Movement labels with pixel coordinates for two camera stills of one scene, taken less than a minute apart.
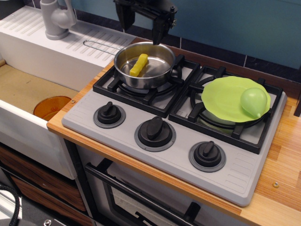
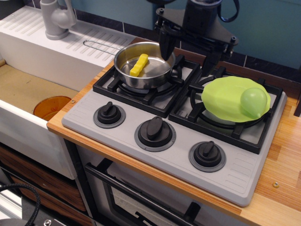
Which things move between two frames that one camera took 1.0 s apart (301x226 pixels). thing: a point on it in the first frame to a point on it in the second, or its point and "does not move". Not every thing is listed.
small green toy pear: x=254 y=100 does not move
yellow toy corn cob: x=139 y=63 does not move
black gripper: x=163 y=10 to x=221 y=39
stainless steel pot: x=143 y=65 does not move
